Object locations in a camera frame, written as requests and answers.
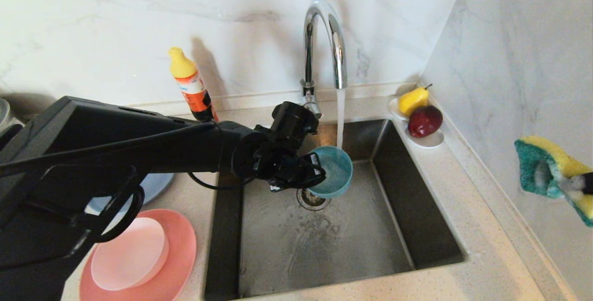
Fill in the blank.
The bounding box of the yellow sponge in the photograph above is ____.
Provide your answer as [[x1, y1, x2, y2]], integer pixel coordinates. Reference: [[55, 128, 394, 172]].
[[514, 136, 593, 227]]

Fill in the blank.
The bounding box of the teal bowl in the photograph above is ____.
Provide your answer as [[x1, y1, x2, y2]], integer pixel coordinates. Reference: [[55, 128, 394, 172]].
[[306, 146, 353, 200]]

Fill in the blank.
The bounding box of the orange dish soap bottle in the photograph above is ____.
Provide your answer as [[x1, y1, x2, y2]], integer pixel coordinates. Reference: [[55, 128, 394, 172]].
[[168, 47, 219, 122]]

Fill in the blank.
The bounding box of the metal sink drain strainer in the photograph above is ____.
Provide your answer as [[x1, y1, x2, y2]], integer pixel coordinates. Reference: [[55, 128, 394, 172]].
[[296, 188, 332, 212]]

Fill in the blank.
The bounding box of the stainless steel sink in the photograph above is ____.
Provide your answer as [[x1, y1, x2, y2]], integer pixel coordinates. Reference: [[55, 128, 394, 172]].
[[204, 119, 465, 301]]

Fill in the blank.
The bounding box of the chrome gooseneck faucet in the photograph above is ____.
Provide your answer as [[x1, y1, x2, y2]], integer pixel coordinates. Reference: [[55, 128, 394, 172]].
[[300, 0, 348, 119]]

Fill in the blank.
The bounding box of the large salmon pink plate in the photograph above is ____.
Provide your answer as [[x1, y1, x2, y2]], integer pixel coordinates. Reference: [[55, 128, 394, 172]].
[[80, 208, 197, 301]]

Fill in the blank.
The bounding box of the blue plate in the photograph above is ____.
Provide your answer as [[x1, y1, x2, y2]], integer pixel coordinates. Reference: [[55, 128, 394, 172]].
[[86, 173, 176, 216]]

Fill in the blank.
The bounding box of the yellow pear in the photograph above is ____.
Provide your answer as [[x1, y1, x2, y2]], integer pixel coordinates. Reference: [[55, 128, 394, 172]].
[[399, 84, 433, 117]]

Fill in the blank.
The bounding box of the dark red apple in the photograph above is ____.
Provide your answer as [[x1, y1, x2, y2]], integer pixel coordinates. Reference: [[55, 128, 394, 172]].
[[408, 105, 444, 138]]

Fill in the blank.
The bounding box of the white fruit dish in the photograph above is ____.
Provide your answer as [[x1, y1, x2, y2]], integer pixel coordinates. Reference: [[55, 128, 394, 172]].
[[389, 98, 445, 148]]

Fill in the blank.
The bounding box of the small light pink plate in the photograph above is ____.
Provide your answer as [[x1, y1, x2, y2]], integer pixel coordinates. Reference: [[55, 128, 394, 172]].
[[91, 217, 170, 291]]

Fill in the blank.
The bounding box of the stainless steel pot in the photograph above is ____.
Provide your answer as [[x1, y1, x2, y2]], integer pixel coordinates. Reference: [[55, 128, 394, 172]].
[[0, 99, 24, 128]]

